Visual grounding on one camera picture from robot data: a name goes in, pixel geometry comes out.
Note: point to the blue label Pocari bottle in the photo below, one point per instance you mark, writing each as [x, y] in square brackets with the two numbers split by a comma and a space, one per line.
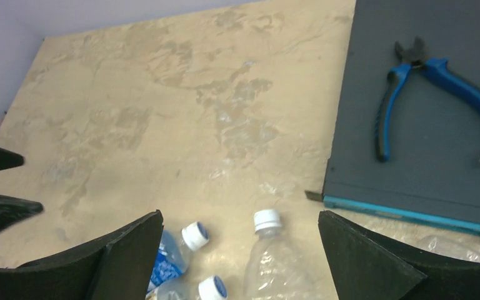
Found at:
[175, 253]

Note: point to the dark network switch box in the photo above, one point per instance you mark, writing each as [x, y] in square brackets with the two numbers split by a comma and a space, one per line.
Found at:
[407, 135]

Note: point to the clear bottle white cap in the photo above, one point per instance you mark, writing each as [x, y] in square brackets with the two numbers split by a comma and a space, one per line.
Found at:
[276, 268]

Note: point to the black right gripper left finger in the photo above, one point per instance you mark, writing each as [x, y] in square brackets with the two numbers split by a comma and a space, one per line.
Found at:
[117, 265]

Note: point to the clear bottle blue cap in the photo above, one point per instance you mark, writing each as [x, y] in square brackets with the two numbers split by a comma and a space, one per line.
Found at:
[212, 288]

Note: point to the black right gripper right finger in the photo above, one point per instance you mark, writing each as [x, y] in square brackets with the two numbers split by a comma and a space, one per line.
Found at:
[368, 265]

